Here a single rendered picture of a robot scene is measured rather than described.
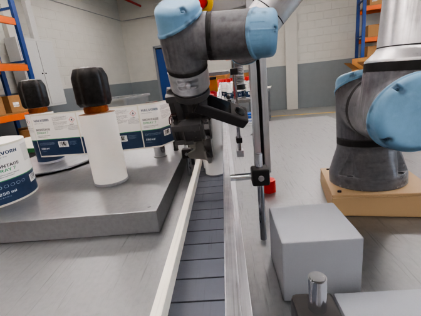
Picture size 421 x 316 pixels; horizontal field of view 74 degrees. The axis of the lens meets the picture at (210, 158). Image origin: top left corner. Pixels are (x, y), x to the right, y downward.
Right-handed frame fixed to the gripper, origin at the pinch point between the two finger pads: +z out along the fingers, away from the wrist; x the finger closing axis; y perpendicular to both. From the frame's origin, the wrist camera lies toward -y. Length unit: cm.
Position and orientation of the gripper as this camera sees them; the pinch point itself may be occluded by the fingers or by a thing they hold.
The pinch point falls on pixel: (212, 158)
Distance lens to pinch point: 68.3
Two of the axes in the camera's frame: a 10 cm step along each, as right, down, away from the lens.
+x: 0.2, 7.2, -6.9
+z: 1.1, 6.9, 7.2
